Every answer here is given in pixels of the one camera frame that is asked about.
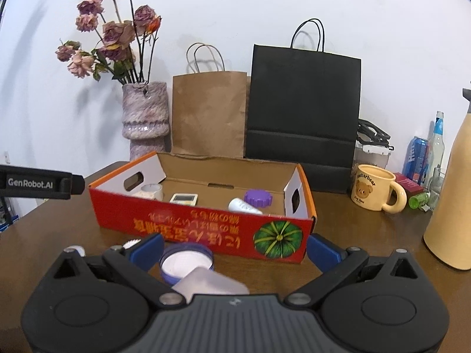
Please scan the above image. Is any white air conditioner remote control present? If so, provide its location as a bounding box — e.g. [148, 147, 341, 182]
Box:
[170, 193, 199, 207]

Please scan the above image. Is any pink mottled ceramic vase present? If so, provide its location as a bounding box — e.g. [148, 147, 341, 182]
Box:
[122, 81, 170, 162]

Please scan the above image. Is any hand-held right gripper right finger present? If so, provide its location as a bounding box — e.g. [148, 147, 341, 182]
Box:
[283, 233, 420, 307]

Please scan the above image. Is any small white bottle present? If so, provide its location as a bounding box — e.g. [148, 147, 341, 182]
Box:
[228, 197, 263, 215]

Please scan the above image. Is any small green bottle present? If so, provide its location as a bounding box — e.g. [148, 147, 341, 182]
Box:
[408, 192, 431, 209]

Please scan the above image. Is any violet-blue ribbed lid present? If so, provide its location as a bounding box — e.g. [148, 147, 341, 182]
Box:
[244, 190, 273, 208]

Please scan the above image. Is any beige thermos bottle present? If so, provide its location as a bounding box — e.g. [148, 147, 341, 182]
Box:
[423, 88, 471, 270]

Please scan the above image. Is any black paper bag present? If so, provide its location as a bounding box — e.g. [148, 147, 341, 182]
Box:
[245, 18, 362, 194]

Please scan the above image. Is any brown paper bag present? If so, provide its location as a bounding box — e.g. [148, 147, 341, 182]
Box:
[171, 43, 248, 159]

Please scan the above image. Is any container with black clip lid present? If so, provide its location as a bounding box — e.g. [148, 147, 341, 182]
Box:
[353, 119, 394, 171]

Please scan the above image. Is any purple lid with white liner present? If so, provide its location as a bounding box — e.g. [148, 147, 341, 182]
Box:
[159, 243, 215, 285]

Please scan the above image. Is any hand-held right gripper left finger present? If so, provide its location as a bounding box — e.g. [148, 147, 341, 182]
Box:
[53, 233, 188, 307]

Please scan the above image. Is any clear glass bottle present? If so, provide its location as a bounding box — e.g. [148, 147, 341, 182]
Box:
[427, 111, 446, 188]

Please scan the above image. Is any red small box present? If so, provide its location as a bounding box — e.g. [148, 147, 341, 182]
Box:
[393, 172, 424, 196]

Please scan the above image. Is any white tape roll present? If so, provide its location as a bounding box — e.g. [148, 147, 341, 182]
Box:
[132, 184, 164, 202]

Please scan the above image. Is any translucent plastic piece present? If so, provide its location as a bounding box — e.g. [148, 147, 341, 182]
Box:
[171, 268, 251, 295]

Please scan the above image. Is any orange cardboard box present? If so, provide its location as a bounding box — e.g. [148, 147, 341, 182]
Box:
[88, 151, 317, 264]

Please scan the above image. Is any blue drink can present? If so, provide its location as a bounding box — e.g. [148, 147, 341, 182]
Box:
[402, 136, 429, 186]

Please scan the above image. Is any dried rose bouquet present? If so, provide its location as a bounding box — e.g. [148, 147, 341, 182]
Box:
[55, 0, 162, 85]

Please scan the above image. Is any yellow bear mug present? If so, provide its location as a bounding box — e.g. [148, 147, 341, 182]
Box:
[349, 164, 407, 213]

